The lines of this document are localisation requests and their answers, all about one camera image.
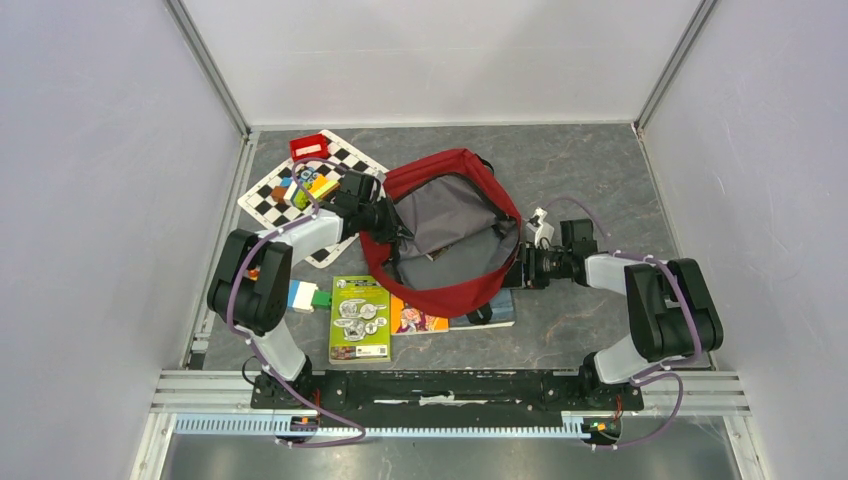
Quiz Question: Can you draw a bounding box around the orange Roald Dahl book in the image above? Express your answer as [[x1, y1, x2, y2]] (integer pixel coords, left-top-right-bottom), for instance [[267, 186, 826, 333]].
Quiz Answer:
[[390, 295, 449, 335]]

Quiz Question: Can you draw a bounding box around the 169-storey treehouse book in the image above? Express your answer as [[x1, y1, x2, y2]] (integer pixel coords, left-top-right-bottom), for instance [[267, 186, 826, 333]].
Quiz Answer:
[[426, 245, 452, 261]]

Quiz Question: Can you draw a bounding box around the red backpack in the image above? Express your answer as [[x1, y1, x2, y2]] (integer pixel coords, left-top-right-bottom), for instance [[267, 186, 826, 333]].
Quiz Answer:
[[360, 148, 522, 318]]

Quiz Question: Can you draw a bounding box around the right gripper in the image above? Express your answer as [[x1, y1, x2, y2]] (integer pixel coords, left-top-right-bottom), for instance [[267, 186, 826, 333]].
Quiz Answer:
[[496, 241, 570, 290]]

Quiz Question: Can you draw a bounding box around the colourful toy block cluster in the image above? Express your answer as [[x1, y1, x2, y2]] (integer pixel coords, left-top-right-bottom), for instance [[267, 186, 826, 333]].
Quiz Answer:
[[270, 167, 339, 210]]

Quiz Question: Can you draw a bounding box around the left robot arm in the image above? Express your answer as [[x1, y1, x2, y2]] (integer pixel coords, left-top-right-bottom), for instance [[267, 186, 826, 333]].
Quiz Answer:
[[206, 171, 399, 408]]

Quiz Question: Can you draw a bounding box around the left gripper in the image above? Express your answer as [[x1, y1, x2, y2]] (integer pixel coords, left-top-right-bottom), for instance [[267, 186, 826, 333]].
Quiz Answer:
[[359, 194, 415, 246]]

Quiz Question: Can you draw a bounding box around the toy block train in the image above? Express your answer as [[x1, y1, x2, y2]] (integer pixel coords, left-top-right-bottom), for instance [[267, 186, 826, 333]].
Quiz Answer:
[[248, 268, 334, 315]]

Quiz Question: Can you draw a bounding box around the blue nineteen eighty-four book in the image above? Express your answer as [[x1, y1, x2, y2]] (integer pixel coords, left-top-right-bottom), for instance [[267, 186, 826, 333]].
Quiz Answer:
[[449, 289, 516, 331]]

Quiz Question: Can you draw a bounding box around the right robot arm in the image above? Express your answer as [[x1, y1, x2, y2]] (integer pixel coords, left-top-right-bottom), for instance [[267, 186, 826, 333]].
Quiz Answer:
[[516, 210, 724, 408]]

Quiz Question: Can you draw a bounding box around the black white chess mat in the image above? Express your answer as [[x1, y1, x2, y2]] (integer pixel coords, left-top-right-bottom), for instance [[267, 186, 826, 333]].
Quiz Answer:
[[237, 130, 388, 229]]

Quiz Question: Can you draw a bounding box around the green treehouse book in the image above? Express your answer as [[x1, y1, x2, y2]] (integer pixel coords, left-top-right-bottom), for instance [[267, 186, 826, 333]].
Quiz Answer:
[[328, 275, 391, 365]]

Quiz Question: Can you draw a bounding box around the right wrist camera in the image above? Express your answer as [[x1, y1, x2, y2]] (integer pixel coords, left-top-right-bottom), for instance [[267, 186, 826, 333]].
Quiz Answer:
[[526, 207, 554, 249]]

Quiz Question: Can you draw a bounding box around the red plastic box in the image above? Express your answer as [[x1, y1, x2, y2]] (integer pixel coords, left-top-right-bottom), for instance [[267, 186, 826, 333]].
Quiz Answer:
[[289, 133, 330, 163]]

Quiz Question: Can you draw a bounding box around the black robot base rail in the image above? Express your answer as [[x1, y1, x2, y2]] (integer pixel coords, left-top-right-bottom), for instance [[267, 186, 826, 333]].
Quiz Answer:
[[250, 369, 644, 430]]

